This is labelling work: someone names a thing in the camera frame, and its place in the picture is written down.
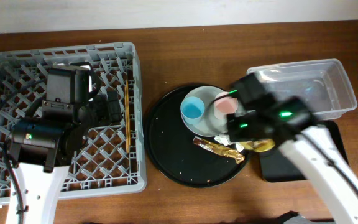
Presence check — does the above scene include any yellow bowl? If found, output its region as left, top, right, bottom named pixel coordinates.
left=239, top=139, right=275, bottom=152

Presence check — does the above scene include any pink cup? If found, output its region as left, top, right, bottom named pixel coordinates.
left=213, top=96, right=238, bottom=120

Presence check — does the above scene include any gold snack wrapper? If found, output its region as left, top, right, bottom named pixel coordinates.
left=193, top=136, right=245, bottom=164

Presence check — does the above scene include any light blue cup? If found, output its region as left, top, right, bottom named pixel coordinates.
left=180, top=96, right=205, bottom=125

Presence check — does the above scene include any white tissue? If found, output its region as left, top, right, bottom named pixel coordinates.
left=214, top=134, right=244, bottom=152

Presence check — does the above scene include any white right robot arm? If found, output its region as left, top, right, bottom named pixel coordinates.
left=227, top=73, right=358, bottom=223

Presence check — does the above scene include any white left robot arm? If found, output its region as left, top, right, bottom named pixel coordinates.
left=4, top=62, right=122, bottom=223

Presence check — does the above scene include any grey dishwasher rack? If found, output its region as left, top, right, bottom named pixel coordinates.
left=0, top=42, right=146, bottom=206

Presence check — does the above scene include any black rectangular tray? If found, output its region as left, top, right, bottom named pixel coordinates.
left=257, top=120, right=349, bottom=183

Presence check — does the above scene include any grey round plate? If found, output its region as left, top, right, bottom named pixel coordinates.
left=181, top=85, right=228, bottom=137

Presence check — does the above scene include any clear plastic bin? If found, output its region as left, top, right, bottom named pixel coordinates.
left=247, top=59, right=357, bottom=120

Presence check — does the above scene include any round black tray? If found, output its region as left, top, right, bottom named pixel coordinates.
left=144, top=83, right=252, bottom=188

